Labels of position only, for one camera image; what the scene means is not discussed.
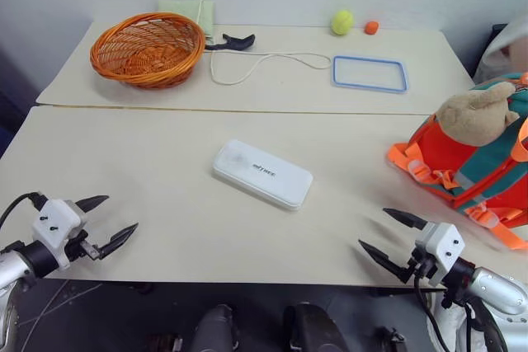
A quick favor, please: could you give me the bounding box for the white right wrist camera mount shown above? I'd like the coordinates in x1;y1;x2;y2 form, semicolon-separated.
412;222;465;288

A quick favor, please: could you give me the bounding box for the white rectangular box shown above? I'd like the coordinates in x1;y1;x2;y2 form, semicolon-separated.
211;138;315;212

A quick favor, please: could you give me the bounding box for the black curved plastic tool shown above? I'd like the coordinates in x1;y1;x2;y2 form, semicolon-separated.
204;32;257;53

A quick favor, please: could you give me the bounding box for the wide dark rounded shape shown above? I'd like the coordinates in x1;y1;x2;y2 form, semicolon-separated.
281;302;350;352

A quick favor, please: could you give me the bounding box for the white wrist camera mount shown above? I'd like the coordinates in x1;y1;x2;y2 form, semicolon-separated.
31;198;90;269
412;222;465;288

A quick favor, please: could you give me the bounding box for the yellow-green tennis ball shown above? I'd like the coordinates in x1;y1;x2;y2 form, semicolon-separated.
330;9;356;37

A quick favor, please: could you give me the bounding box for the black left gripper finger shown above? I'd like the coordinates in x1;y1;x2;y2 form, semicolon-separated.
75;195;111;214
97;222;140;260

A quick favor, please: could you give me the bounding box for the white plastic bag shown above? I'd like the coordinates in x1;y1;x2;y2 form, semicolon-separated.
473;12;528;86

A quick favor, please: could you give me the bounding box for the white robot body shell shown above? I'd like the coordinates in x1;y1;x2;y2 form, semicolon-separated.
426;289;472;352

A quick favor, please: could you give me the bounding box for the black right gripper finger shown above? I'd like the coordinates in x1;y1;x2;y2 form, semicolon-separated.
382;207;429;231
357;238;414;286

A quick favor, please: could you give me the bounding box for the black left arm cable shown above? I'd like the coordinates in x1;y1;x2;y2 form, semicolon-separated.
0;191;49;226

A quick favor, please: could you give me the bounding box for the narrow dark rounded shape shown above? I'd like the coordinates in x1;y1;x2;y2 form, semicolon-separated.
192;303;239;352

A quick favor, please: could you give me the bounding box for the white cord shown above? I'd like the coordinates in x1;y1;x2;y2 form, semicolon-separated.
196;0;333;87

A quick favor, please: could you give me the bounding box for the brown plush toy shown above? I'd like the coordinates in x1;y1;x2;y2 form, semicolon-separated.
436;81;521;148

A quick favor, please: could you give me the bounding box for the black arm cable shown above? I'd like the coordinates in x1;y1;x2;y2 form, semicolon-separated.
413;274;455;352
0;191;49;226

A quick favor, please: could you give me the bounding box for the black chair part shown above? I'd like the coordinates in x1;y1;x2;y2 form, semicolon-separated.
490;22;509;45

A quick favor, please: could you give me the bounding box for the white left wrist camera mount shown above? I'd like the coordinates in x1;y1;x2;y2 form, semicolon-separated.
31;198;90;269

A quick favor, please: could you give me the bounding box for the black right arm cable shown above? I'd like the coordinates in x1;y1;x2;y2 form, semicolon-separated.
413;274;455;352

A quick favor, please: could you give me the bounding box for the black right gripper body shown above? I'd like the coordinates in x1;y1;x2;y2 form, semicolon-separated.
405;239;439;287

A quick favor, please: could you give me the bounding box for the orange and green backpack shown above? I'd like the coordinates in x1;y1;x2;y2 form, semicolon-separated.
386;71;528;252

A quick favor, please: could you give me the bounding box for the light green folded cloth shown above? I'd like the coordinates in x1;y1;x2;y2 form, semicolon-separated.
157;0;216;39

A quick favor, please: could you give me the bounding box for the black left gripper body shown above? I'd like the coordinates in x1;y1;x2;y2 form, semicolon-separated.
64;202;102;263

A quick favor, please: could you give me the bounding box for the orange wicker basket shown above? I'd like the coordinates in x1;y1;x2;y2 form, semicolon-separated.
89;12;206;91

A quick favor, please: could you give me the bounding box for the clear lid with blue rim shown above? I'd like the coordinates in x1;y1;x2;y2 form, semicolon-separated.
330;54;412;95

